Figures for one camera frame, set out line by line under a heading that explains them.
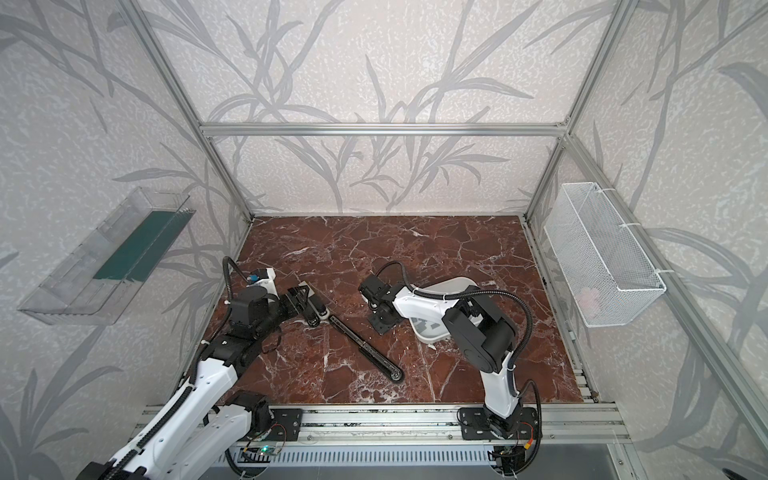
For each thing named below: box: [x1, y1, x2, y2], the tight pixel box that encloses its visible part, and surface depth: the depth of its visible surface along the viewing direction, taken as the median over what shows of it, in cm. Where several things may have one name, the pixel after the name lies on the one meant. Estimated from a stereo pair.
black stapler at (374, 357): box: [329, 314, 405, 383], surface depth 85 cm
